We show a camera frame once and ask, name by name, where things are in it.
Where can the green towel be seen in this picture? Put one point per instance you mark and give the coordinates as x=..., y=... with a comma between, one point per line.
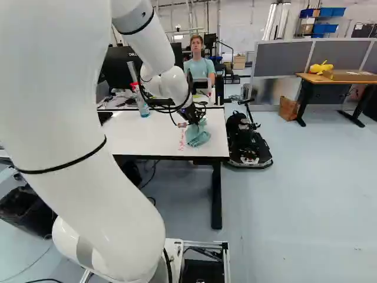
x=198, y=136

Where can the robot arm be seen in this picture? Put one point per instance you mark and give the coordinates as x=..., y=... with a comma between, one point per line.
x=73, y=88

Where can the brown paper bag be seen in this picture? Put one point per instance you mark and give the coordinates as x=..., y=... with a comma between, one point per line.
x=288, y=108

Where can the yellow plush toy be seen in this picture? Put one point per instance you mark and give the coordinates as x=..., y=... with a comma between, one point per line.
x=319, y=68

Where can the person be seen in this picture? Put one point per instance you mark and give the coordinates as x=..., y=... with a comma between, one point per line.
x=199, y=66

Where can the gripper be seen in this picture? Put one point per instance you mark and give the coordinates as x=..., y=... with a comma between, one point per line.
x=191, y=111

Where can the wooden desk with black legs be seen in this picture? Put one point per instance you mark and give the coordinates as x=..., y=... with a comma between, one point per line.
x=330, y=88

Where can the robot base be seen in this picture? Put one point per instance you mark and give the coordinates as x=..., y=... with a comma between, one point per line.
x=203, y=262

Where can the black computer monitor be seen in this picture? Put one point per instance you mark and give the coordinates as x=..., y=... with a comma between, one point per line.
x=117, y=69

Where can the white desk with clutter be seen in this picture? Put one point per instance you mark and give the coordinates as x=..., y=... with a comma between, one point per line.
x=123, y=101

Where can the white table with black legs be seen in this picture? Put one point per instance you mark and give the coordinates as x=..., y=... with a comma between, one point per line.
x=153, y=134

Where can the grey partition wall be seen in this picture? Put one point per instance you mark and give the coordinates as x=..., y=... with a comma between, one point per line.
x=282, y=60

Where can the clear spray bottle red nozzle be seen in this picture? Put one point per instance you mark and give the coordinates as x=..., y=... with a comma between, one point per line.
x=143, y=103

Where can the black wheeled floor platform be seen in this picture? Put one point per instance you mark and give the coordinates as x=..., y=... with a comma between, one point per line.
x=248, y=144

